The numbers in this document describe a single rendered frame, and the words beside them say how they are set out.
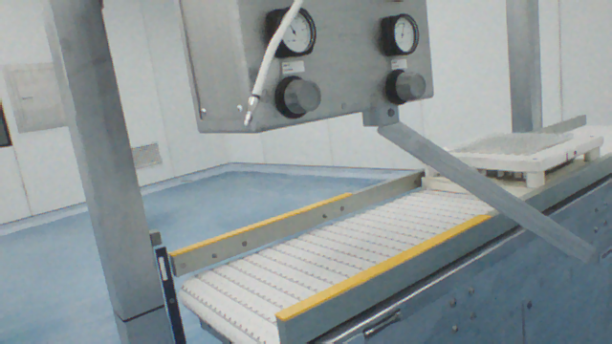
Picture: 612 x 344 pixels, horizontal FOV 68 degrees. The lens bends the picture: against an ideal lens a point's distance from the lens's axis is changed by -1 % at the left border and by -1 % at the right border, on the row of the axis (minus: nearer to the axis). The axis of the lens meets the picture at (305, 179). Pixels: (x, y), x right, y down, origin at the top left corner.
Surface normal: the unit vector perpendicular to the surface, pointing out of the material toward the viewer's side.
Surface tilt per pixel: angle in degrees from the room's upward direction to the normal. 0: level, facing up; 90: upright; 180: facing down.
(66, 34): 90
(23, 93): 90
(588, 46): 90
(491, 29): 90
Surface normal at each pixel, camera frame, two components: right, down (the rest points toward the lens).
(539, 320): 0.60, 0.08
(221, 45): -0.79, 0.23
